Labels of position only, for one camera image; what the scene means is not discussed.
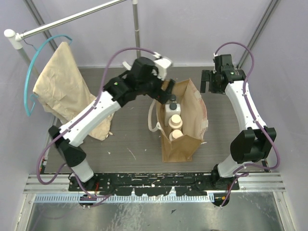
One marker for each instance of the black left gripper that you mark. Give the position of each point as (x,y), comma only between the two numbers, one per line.
(163,92)

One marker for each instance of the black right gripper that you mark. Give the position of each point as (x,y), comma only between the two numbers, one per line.
(207,75)

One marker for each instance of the white bottle with dark cap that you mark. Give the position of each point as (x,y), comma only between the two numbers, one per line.
(170,110)

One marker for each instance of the brown canvas tote bag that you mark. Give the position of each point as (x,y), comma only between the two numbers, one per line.
(195,123)

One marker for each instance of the beige bottle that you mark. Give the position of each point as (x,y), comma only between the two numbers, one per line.
(175,122)
(175,134)

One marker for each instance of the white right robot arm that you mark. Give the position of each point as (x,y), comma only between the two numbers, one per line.
(251,145)

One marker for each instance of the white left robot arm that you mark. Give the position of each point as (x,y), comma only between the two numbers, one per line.
(145,77)

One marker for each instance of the beige cloth garment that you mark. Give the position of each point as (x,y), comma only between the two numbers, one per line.
(60,87)

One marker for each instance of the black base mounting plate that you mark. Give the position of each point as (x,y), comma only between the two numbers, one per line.
(155,184)

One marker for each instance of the metal clothes rack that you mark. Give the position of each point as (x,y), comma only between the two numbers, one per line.
(96,36)

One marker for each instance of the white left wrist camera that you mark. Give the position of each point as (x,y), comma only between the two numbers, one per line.
(162,63)

